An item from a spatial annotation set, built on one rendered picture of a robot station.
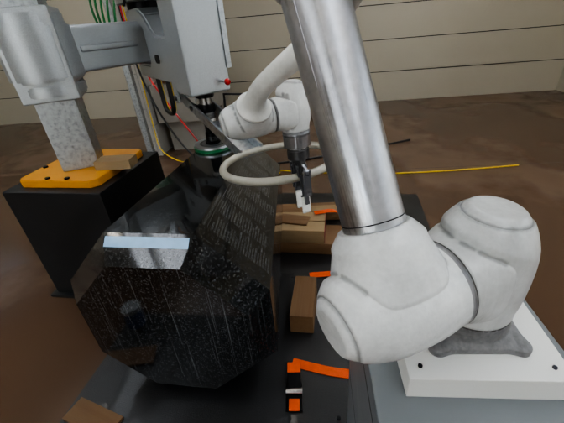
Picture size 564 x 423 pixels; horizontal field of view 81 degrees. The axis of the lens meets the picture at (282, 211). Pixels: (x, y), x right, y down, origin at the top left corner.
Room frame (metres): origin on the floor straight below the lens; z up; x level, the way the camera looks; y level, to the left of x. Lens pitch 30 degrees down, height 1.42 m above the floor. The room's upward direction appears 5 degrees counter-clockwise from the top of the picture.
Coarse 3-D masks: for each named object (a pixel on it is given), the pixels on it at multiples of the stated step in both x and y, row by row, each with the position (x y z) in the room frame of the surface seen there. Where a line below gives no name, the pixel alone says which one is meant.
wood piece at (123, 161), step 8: (96, 160) 1.74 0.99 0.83; (104, 160) 1.73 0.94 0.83; (112, 160) 1.72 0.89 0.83; (120, 160) 1.71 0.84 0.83; (128, 160) 1.71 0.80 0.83; (136, 160) 1.78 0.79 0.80; (96, 168) 1.72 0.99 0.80; (104, 168) 1.71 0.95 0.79; (112, 168) 1.71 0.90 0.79; (120, 168) 1.71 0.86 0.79; (128, 168) 1.70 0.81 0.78
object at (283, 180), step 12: (276, 144) 1.49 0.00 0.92; (312, 144) 1.42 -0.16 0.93; (240, 156) 1.40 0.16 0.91; (324, 168) 1.09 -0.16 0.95; (228, 180) 1.12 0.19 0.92; (240, 180) 1.07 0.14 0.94; (252, 180) 1.05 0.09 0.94; (264, 180) 1.03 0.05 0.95; (276, 180) 1.03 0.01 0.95; (288, 180) 1.03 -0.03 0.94
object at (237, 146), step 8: (184, 96) 1.90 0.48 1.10; (192, 104) 1.81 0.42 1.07; (216, 104) 1.83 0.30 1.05; (200, 112) 1.73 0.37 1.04; (216, 112) 1.84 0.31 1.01; (208, 120) 1.66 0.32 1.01; (216, 128) 1.60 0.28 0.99; (224, 136) 1.53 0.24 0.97; (232, 144) 1.46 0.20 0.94; (240, 144) 1.53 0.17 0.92; (248, 144) 1.54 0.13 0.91; (256, 144) 1.51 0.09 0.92; (240, 152) 1.41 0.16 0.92
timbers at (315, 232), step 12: (312, 216) 1.98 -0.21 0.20; (324, 216) 1.97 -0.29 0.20; (288, 228) 1.85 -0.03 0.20; (300, 228) 1.83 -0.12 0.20; (312, 228) 1.82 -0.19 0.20; (324, 228) 1.81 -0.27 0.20; (288, 240) 1.83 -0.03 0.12; (300, 240) 1.81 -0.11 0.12; (312, 240) 1.79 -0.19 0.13; (324, 240) 1.78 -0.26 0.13
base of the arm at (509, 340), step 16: (512, 320) 0.40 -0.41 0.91; (464, 336) 0.39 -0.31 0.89; (480, 336) 0.38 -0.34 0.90; (496, 336) 0.38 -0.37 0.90; (512, 336) 0.39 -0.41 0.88; (432, 352) 0.39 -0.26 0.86; (448, 352) 0.38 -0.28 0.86; (464, 352) 0.38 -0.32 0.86; (480, 352) 0.38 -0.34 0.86; (496, 352) 0.37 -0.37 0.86; (512, 352) 0.37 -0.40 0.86; (528, 352) 0.36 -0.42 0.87
